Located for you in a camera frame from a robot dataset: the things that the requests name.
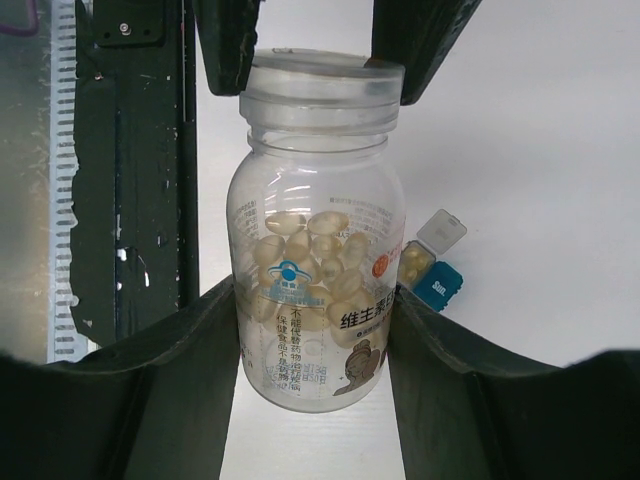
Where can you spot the blue pill box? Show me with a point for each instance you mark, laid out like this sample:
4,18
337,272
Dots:
438,286

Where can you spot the white slotted cable duct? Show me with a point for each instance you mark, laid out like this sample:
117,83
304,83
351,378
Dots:
64,342

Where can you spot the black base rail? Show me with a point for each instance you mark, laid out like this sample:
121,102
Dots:
134,247

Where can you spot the clear pill bottle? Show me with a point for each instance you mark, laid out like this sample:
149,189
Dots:
316,225

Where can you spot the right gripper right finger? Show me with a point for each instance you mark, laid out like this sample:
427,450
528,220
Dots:
467,408

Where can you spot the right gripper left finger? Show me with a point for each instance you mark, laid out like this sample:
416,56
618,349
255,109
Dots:
155,405

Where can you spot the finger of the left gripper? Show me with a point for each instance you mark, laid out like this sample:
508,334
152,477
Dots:
228,36
418,35

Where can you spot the grey pill box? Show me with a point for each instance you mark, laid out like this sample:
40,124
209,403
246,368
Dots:
439,234

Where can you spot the orange bottle cap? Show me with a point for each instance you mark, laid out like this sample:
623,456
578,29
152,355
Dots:
320,92

